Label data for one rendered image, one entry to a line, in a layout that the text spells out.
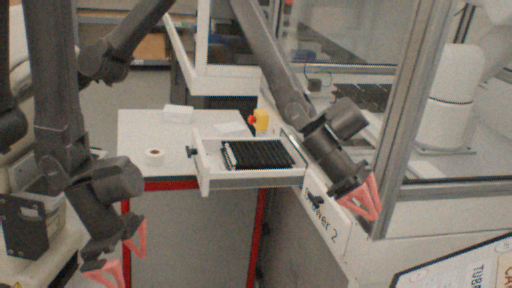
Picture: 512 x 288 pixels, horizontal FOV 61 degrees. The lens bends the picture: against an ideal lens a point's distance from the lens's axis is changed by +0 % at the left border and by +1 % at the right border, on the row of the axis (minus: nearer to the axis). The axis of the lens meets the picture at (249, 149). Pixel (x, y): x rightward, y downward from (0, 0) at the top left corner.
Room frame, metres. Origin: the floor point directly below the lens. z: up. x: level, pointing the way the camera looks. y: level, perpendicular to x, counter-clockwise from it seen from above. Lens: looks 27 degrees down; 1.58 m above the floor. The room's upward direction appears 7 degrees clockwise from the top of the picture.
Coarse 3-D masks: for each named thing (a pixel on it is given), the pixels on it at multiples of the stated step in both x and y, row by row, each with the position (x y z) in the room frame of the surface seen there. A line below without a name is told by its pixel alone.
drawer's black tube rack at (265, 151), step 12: (240, 144) 1.38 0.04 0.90; (252, 144) 1.39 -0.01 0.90; (264, 144) 1.40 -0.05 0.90; (276, 144) 1.42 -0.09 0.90; (240, 156) 1.29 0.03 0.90; (252, 156) 1.30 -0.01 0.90; (264, 156) 1.31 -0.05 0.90; (276, 156) 1.32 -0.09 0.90; (288, 156) 1.33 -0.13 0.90; (228, 168) 1.25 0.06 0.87; (240, 168) 1.26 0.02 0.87; (252, 168) 1.27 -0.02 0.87; (264, 168) 1.28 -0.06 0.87; (276, 168) 1.29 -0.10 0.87; (288, 168) 1.29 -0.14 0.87
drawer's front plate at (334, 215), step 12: (312, 180) 1.15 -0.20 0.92; (312, 192) 1.14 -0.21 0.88; (324, 192) 1.07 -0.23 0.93; (324, 204) 1.06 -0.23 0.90; (336, 204) 1.02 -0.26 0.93; (336, 216) 0.98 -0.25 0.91; (324, 228) 1.03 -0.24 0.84; (336, 228) 0.97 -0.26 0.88; (348, 228) 0.93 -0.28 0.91; (336, 240) 0.96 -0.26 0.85; (336, 252) 0.94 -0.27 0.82
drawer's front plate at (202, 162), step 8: (192, 128) 1.40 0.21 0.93; (192, 136) 1.39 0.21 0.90; (200, 144) 1.28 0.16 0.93; (200, 152) 1.23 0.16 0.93; (192, 160) 1.37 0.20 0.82; (200, 160) 1.21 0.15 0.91; (200, 168) 1.20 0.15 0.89; (208, 168) 1.14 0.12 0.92; (200, 176) 1.19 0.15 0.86; (208, 176) 1.14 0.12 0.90; (208, 184) 1.14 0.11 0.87; (208, 192) 1.14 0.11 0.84
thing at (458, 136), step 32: (480, 0) 0.90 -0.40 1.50; (480, 32) 0.90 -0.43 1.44; (448, 64) 0.89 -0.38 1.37; (480, 64) 0.91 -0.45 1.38; (448, 96) 0.90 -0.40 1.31; (480, 96) 0.92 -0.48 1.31; (448, 128) 0.91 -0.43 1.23; (480, 128) 0.93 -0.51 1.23; (416, 160) 0.89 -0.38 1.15; (448, 160) 0.91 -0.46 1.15; (480, 160) 0.94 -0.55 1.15
